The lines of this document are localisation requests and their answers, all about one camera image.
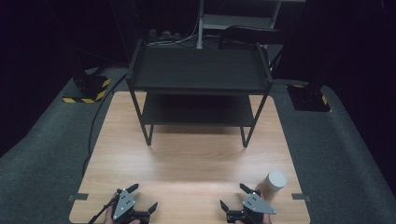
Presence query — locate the grey tape mark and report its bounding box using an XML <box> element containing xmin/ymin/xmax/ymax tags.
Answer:
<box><xmin>67</xmin><ymin>193</ymin><xmax>90</xmax><ymax>202</ymax></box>
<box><xmin>291</xmin><ymin>193</ymin><xmax>312</xmax><ymax>202</ymax></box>

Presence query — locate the clear jar with white lid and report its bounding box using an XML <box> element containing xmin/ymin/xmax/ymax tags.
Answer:
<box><xmin>255</xmin><ymin>169</ymin><xmax>289</xmax><ymax>203</ymax></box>

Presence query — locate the person's left hand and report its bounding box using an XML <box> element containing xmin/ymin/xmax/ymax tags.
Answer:
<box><xmin>104</xmin><ymin>194</ymin><xmax>142</xmax><ymax>224</ymax></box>

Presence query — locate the white metal shelf frame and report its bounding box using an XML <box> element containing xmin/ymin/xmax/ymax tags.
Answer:
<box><xmin>196</xmin><ymin>0</ymin><xmax>283</xmax><ymax>49</ymax></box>

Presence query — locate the black two-tier shelf rack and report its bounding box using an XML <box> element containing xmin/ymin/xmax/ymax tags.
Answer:
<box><xmin>125</xmin><ymin>38</ymin><xmax>275</xmax><ymax>148</ymax></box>

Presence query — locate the black stand base striped tape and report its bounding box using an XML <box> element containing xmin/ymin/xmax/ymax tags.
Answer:
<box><xmin>287</xmin><ymin>82</ymin><xmax>332</xmax><ymax>112</ymax></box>
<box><xmin>63</xmin><ymin>69</ymin><xmax>112</xmax><ymax>105</ymax></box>

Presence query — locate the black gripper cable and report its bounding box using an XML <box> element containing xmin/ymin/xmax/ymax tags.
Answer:
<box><xmin>88</xmin><ymin>193</ymin><xmax>120</xmax><ymax>224</ymax></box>

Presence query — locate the black power strip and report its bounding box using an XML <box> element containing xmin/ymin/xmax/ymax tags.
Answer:
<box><xmin>146</xmin><ymin>28</ymin><xmax>185</xmax><ymax>45</ymax></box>

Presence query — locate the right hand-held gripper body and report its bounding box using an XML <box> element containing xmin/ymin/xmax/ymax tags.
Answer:
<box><xmin>226</xmin><ymin>189</ymin><xmax>277</xmax><ymax>224</ymax></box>

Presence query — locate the black floor cable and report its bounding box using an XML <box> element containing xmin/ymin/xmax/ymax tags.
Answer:
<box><xmin>81</xmin><ymin>73</ymin><xmax>129</xmax><ymax>178</ymax></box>

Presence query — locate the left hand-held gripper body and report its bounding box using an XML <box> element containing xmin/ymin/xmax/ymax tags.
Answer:
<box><xmin>111</xmin><ymin>188</ymin><xmax>151</xmax><ymax>224</ymax></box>

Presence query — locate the white cable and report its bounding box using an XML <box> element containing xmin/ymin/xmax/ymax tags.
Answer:
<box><xmin>146</xmin><ymin>18</ymin><xmax>200</xmax><ymax>48</ymax></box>

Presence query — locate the black chair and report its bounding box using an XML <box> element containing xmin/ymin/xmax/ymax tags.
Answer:
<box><xmin>218</xmin><ymin>25</ymin><xmax>286</xmax><ymax>74</ymax></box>

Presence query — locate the person's right hand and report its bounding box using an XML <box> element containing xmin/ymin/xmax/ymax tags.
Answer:
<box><xmin>233</xmin><ymin>192</ymin><xmax>273</xmax><ymax>224</ymax></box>

